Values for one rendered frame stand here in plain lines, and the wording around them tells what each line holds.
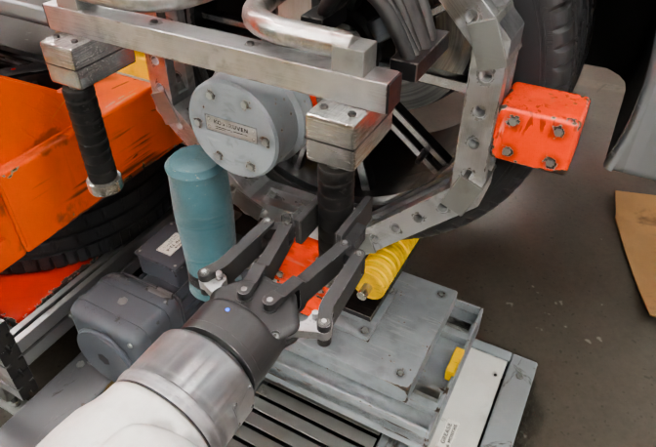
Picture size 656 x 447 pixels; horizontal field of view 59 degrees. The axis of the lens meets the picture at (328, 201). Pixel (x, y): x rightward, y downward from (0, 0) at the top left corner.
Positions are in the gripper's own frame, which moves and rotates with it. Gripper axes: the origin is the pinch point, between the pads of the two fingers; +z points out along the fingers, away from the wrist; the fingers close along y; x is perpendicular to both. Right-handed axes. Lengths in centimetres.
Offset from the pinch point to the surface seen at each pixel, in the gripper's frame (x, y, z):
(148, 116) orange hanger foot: -20, -59, 33
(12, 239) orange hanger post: -26, -58, -2
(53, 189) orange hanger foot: -22, -59, 8
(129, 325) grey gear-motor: -42, -42, 3
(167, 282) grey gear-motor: -45, -45, 16
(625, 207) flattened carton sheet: -81, 35, 137
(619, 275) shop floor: -83, 38, 106
